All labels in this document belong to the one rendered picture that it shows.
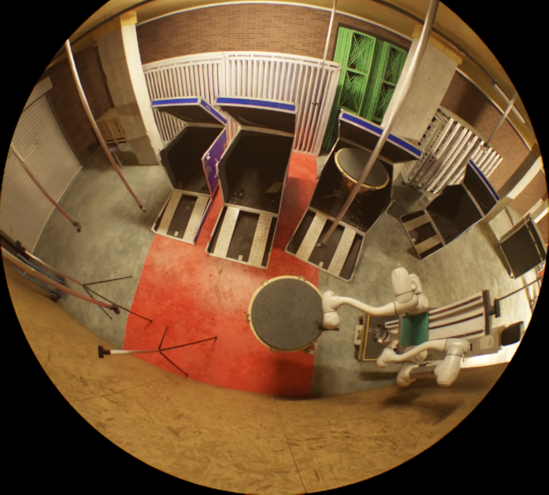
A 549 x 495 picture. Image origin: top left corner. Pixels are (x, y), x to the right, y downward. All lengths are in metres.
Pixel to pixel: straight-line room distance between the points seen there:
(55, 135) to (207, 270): 5.50
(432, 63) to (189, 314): 4.66
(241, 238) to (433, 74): 3.74
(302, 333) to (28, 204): 6.26
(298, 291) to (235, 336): 1.12
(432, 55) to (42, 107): 7.64
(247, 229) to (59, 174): 5.51
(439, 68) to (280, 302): 3.55
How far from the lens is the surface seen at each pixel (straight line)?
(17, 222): 6.09
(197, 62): 4.13
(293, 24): 4.75
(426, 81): 3.23
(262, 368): 2.56
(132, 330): 3.09
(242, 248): 2.76
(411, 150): 2.32
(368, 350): 2.57
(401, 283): 1.42
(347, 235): 3.02
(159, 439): 1.37
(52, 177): 6.37
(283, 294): 1.76
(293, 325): 1.74
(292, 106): 1.99
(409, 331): 2.19
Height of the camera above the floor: 2.52
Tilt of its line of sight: 56 degrees down
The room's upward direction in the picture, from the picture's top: 8 degrees clockwise
